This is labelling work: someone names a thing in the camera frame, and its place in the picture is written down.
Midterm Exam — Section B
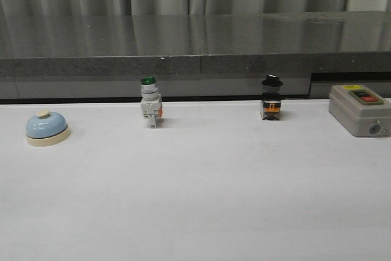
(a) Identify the blue and cream desk bell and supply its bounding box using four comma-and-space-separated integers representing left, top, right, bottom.
25, 109, 71, 147

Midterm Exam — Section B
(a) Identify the grey stone counter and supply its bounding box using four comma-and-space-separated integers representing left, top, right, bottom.
1, 12, 390, 103

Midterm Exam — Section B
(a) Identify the grey push button control box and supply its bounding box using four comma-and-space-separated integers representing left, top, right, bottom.
329, 84, 390, 137

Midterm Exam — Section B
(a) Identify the green pushbutton switch white body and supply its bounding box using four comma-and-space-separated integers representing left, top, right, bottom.
141, 76, 163, 128

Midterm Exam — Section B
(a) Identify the black rotary selector switch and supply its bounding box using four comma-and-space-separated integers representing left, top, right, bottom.
260, 75, 283, 120

